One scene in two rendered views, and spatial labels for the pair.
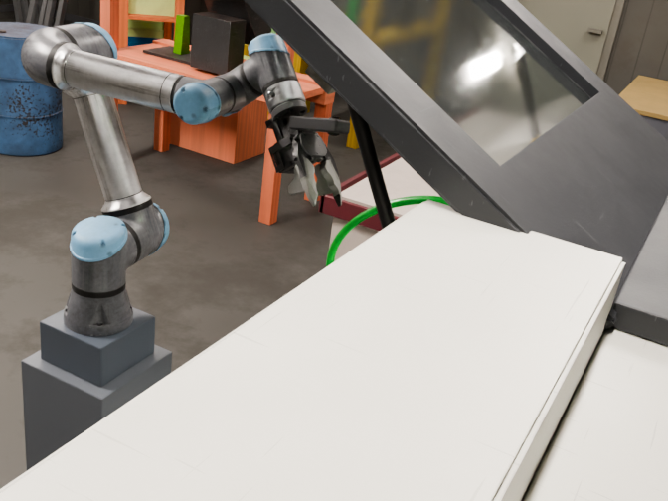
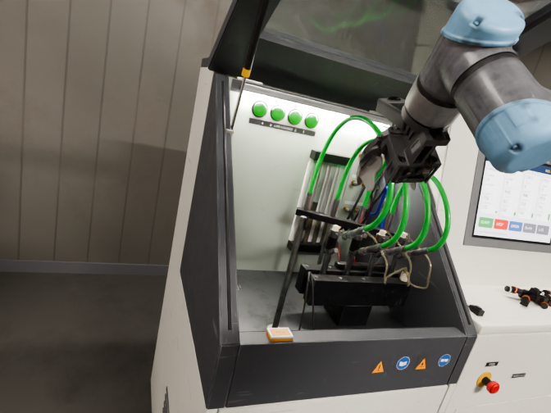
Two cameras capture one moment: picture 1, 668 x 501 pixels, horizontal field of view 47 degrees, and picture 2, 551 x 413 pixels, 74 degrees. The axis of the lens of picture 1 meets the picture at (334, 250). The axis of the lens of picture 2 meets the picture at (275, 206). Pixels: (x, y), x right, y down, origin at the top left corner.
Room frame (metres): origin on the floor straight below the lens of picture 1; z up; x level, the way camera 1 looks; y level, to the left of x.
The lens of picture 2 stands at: (2.02, 0.35, 1.41)
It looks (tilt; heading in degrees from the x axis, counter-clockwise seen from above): 16 degrees down; 221
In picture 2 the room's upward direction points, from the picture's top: 13 degrees clockwise
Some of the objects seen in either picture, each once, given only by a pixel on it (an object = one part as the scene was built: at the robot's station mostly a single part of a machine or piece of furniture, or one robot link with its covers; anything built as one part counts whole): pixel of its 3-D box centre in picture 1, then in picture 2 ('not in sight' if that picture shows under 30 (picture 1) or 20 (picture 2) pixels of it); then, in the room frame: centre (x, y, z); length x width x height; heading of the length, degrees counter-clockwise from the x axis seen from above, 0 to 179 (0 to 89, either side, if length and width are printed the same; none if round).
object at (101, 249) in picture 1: (100, 251); not in sight; (1.52, 0.51, 1.07); 0.13 x 0.12 x 0.14; 162
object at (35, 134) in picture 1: (20, 87); not in sight; (5.03, 2.22, 0.39); 0.53 x 0.52 x 0.79; 66
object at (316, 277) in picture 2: not in sight; (350, 295); (1.07, -0.10, 0.91); 0.34 x 0.10 x 0.15; 154
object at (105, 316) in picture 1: (98, 299); not in sight; (1.51, 0.51, 0.95); 0.15 x 0.15 x 0.10
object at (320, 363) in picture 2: not in sight; (355, 361); (1.28, 0.06, 0.87); 0.62 x 0.04 x 0.16; 154
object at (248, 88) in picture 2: not in sight; (322, 106); (1.06, -0.39, 1.43); 0.54 x 0.03 x 0.02; 154
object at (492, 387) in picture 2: not in sight; (489, 383); (0.89, 0.29, 0.80); 0.05 x 0.04 x 0.05; 154
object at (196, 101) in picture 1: (112, 78); not in sight; (1.50, 0.48, 1.46); 0.49 x 0.11 x 0.12; 72
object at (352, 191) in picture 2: not in sight; (364, 183); (0.84, -0.29, 1.20); 0.13 x 0.03 x 0.31; 154
